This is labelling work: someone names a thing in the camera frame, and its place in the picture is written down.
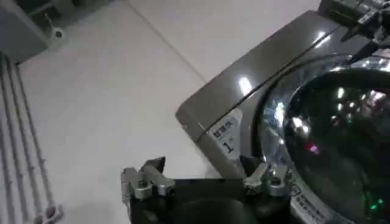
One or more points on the grey cabinet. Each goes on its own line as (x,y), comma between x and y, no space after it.
(21,30)

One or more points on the grey dryer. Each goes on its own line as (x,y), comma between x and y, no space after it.
(243,91)

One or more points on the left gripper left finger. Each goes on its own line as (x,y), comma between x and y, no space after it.
(149,182)

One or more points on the white security camera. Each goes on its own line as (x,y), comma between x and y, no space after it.
(56,33)

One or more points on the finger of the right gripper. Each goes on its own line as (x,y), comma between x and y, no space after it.
(355,32)
(367,50)

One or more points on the round glass dryer door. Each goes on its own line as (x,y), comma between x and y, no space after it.
(332,134)

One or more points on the white number sticker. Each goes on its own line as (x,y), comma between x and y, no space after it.
(227,135)

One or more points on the grey pipe clamp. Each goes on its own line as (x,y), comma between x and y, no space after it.
(48,213)

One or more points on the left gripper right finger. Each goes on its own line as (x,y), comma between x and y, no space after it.
(268,179)

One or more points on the white warning label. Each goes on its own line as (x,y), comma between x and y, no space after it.
(307,207)

